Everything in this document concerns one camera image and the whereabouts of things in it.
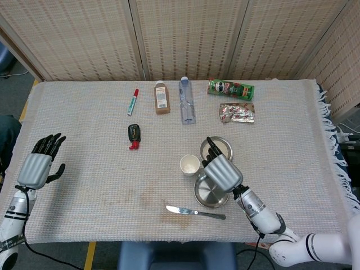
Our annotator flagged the blue round object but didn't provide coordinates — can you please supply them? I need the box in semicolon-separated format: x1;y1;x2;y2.
0;42;15;74

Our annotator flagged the black red car key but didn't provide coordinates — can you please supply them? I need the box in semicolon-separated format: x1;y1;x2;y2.
128;124;142;151

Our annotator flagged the woven folding screen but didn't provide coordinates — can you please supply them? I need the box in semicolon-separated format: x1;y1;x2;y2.
0;0;360;120

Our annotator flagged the steel table knife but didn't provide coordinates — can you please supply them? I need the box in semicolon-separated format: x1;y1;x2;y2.
165;205;227;221

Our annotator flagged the white woven tablecloth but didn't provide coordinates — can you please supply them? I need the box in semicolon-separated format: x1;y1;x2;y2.
5;79;360;245

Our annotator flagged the steel bowl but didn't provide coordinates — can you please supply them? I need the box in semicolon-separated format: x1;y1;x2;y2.
199;136;234;163

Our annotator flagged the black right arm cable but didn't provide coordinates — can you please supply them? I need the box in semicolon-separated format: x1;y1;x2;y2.
235;191;271;270

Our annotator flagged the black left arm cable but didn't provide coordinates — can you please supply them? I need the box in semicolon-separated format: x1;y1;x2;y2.
15;184;85;270

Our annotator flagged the round steel plate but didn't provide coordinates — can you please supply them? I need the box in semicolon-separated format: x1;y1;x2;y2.
193;170;230;209

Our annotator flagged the red capped marker pen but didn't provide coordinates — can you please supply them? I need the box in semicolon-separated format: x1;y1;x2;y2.
127;88;140;116

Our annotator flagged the silver foil snack wrapper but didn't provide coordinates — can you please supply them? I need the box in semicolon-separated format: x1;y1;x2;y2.
219;102;255;124

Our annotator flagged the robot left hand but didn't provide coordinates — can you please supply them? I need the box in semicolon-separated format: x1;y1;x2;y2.
16;133;67;189

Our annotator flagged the green Pringles can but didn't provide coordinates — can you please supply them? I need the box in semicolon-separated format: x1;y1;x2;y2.
208;78;255;101

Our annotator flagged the clear plastic water bottle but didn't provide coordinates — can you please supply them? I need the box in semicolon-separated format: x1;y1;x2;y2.
178;76;196;126

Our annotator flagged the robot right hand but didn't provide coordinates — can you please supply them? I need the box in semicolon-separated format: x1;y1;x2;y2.
201;137;244;195

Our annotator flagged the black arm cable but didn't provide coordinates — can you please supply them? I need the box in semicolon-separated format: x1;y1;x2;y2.
15;184;85;270
235;191;271;270

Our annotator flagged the black box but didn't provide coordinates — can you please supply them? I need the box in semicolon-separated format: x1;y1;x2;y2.
339;134;360;169

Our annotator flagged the brown liquid bottle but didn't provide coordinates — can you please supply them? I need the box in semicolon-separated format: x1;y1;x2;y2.
153;80;171;115

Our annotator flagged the white paper cup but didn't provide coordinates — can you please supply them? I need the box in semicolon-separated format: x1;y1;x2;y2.
179;154;201;177

